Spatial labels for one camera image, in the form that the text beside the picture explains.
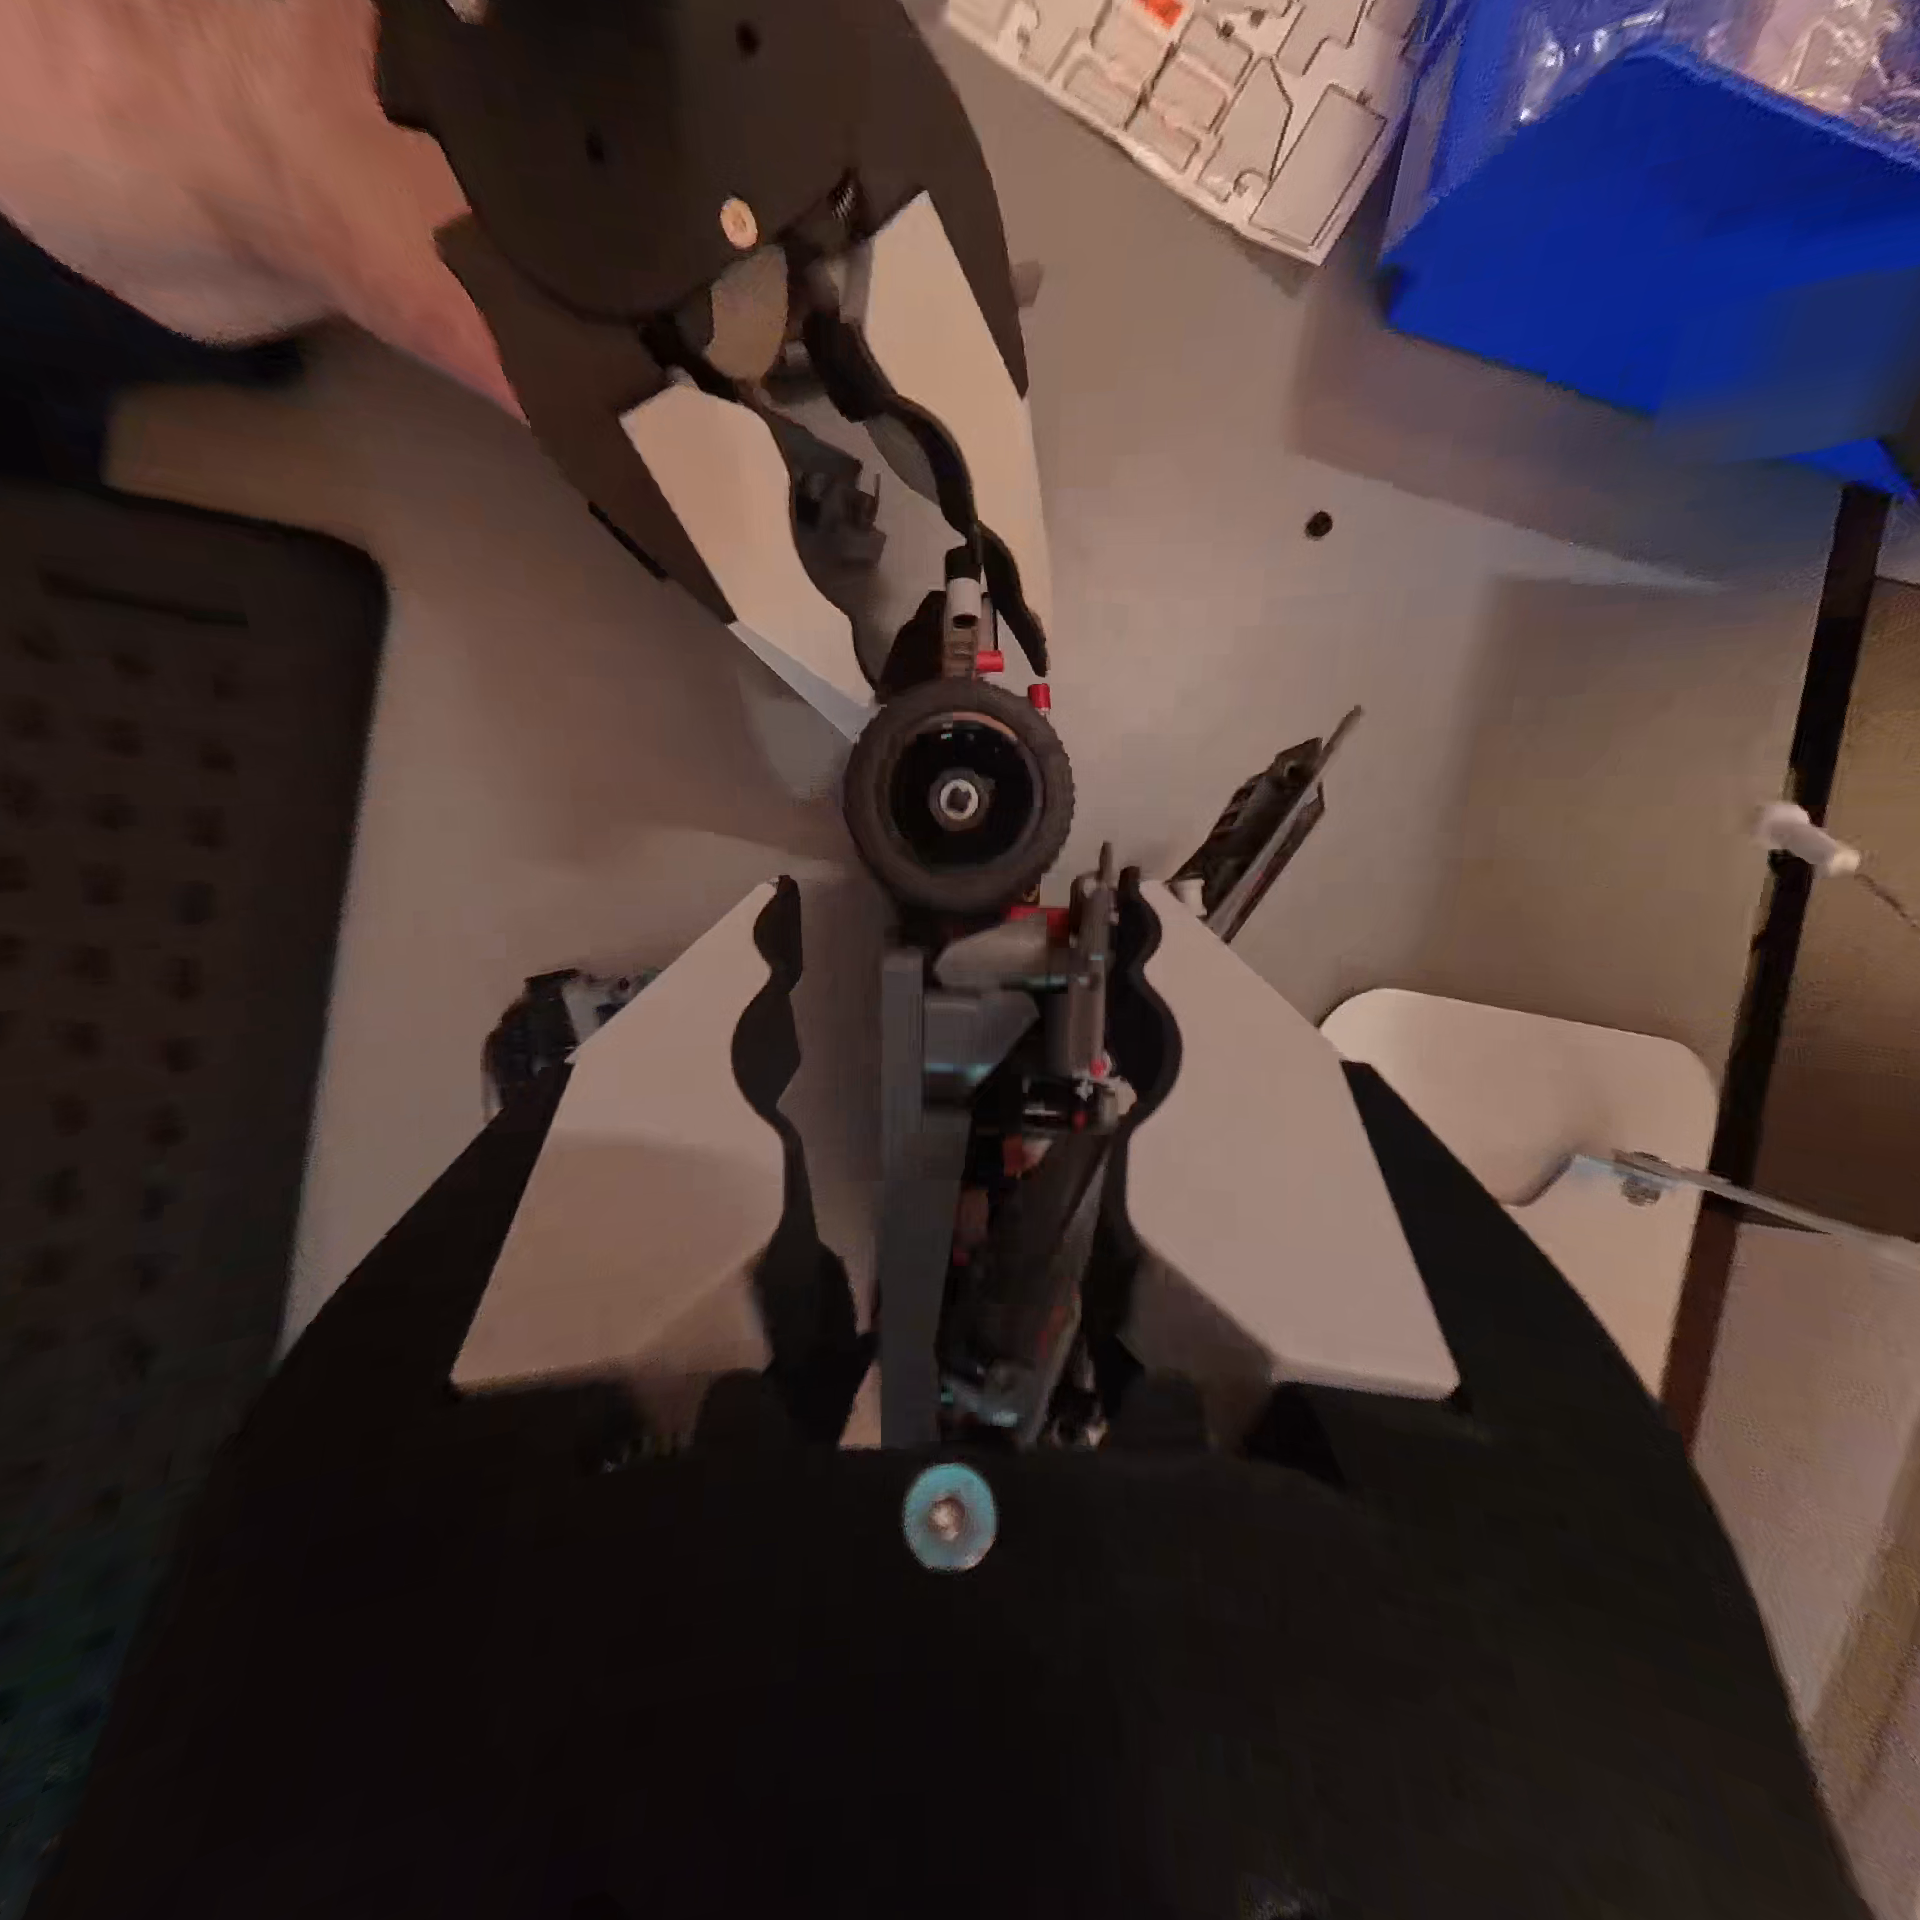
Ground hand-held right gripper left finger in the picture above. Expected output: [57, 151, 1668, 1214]
[449, 874, 882, 1449]

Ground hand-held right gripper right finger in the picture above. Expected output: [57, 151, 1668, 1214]
[1107, 869, 1462, 1449]

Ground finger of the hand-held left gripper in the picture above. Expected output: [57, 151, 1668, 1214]
[808, 186, 1055, 679]
[619, 370, 904, 744]

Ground white metal book stand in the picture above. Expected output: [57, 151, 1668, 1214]
[1321, 801, 1920, 1396]

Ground lego car model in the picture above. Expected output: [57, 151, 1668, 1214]
[839, 543, 1364, 1454]

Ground person's left forearm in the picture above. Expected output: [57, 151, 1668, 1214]
[0, 209, 309, 487]

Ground person's left hand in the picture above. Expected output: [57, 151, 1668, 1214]
[0, 0, 531, 426]

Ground white sticker sheet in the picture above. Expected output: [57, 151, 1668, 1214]
[942, 0, 1431, 264]

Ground black perforated pad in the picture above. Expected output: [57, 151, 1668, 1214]
[0, 479, 395, 1803]

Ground blue bin with white label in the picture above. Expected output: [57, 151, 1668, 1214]
[1378, 0, 1920, 499]

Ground crumpled clear parts bags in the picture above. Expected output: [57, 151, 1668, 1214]
[1501, 0, 1920, 127]

